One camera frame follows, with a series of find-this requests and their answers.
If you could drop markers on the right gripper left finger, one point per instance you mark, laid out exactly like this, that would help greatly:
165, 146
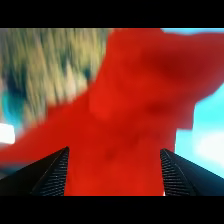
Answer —
43, 176

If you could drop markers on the red T-shirt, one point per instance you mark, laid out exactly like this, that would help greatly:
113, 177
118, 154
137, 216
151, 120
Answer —
133, 110

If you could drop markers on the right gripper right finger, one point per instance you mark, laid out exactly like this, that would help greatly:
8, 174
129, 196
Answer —
186, 178

